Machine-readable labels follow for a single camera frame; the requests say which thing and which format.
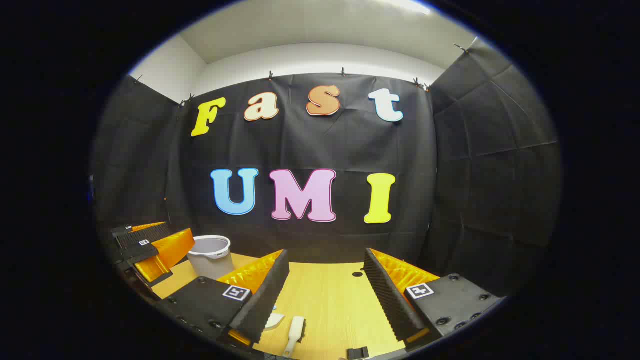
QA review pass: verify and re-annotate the grey garbage bin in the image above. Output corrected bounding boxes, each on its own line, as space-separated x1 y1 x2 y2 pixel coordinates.
187 235 235 281

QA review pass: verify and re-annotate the row of black cloth clips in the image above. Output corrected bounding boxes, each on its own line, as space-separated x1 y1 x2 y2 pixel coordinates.
132 44 471 107

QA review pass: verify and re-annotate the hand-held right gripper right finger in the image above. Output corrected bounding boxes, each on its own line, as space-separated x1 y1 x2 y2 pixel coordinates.
363 247 503 351

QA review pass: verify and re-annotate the black backdrop cloth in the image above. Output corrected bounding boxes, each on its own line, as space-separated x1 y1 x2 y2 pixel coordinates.
92 37 563 301

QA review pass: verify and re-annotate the wooden desktop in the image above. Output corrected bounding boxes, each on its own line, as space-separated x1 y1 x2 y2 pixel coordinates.
150 252 436 358

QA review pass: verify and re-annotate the small white broom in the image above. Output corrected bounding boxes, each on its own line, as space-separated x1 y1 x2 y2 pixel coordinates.
283 315 306 357

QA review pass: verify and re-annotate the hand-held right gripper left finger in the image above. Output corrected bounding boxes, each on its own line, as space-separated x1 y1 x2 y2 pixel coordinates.
156 249 291 351

